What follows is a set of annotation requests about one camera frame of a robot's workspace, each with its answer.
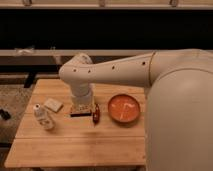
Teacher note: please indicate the black object on floor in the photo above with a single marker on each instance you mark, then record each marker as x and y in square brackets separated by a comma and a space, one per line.
[4, 114]

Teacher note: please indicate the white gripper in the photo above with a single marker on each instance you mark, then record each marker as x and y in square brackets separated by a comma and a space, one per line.
[82, 94]

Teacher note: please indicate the dark red chili sauce bottle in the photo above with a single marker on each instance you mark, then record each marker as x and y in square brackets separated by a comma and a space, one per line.
[96, 114]

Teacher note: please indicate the brown snack bar packet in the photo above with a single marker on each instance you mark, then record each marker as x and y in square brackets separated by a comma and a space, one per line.
[80, 111]

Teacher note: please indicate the white sponge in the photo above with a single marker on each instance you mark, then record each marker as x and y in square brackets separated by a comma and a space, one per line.
[53, 105]

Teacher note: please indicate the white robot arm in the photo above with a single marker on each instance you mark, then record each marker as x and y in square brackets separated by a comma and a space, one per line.
[179, 108]

